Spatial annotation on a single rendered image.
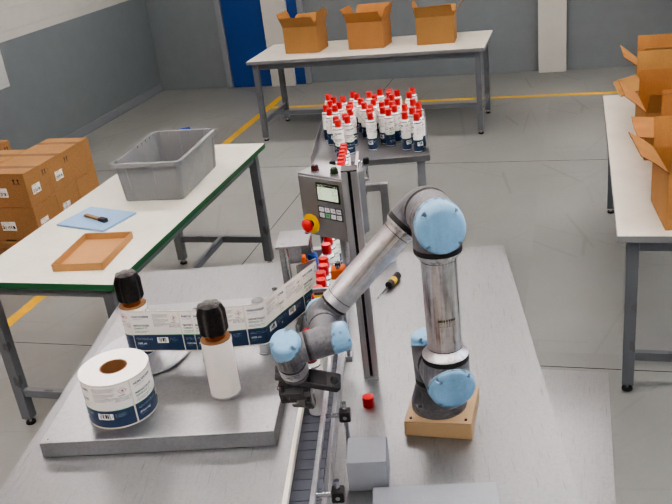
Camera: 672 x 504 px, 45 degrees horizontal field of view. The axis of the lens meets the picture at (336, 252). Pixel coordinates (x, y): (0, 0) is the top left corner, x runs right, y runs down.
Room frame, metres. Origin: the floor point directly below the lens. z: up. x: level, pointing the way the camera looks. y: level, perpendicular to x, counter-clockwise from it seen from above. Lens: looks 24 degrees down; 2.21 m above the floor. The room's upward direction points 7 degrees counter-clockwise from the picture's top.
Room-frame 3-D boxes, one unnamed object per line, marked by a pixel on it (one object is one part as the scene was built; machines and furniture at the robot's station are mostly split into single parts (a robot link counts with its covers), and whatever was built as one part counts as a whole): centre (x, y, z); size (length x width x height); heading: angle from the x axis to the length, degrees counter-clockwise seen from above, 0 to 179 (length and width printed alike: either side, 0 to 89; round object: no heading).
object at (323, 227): (2.20, -0.01, 1.38); 0.17 x 0.10 x 0.19; 49
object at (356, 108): (4.55, -0.30, 0.98); 0.57 x 0.46 x 0.21; 84
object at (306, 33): (7.96, 0.04, 0.97); 0.47 x 0.41 x 0.37; 158
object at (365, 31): (7.75, -0.55, 0.96); 0.44 x 0.44 x 0.37; 69
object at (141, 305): (2.34, 0.66, 1.04); 0.09 x 0.09 x 0.29
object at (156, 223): (4.11, 1.00, 0.40); 1.90 x 0.75 x 0.80; 162
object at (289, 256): (2.53, 0.13, 1.01); 0.14 x 0.13 x 0.26; 174
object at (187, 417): (2.27, 0.51, 0.86); 0.80 x 0.67 x 0.05; 174
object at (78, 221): (3.89, 1.18, 0.81); 0.32 x 0.24 x 0.01; 58
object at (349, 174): (2.13, -0.06, 1.17); 0.04 x 0.04 x 0.67; 84
